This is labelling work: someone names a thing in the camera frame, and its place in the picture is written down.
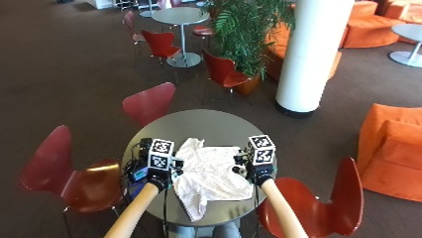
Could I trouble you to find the red wooden chair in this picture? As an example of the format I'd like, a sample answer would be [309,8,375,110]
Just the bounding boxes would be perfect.
[121,10,148,46]
[19,124,128,238]
[140,29,184,67]
[255,156,365,238]
[121,81,178,129]
[192,25,216,46]
[201,48,253,106]

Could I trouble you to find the grey round pedestal table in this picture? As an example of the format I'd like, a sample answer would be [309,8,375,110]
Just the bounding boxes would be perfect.
[150,6,212,69]
[387,23,422,69]

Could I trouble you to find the white round pillar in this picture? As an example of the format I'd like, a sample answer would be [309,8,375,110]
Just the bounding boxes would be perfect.
[274,0,355,119]

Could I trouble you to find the black glove cable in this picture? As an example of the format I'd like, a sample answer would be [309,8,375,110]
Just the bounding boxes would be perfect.
[161,184,172,238]
[251,182,262,238]

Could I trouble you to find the white crumpled cloth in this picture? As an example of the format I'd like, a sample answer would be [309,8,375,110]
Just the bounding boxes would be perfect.
[172,137,257,223]

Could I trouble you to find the person's left hand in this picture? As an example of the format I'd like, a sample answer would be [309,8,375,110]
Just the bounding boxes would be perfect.
[138,155,186,193]

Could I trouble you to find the orange upholstered armchair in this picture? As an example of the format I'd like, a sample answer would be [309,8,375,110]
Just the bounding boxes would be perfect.
[355,102,422,203]

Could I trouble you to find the person's legs in jeans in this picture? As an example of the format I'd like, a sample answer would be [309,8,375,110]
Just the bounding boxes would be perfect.
[165,220,243,238]

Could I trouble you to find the black device with cables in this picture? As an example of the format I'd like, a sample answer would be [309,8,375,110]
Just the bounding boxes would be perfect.
[122,137,154,192]

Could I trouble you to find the brown plant pot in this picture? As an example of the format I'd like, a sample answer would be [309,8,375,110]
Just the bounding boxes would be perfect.
[232,72,263,97]

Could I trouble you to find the white marker cube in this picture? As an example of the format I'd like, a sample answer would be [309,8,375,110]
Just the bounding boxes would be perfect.
[245,134,278,167]
[146,138,177,172]

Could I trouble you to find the orange upholstered bench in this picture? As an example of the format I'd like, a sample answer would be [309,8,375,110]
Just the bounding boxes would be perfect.
[262,21,345,83]

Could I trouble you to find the green potted palm plant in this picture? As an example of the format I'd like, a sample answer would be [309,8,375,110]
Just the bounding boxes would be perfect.
[205,0,297,79]

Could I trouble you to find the person's right hand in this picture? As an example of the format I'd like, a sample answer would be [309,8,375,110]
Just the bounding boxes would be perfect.
[232,149,279,188]

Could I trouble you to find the orange upholstered sofa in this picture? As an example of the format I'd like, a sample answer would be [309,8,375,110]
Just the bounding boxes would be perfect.
[339,0,422,50]

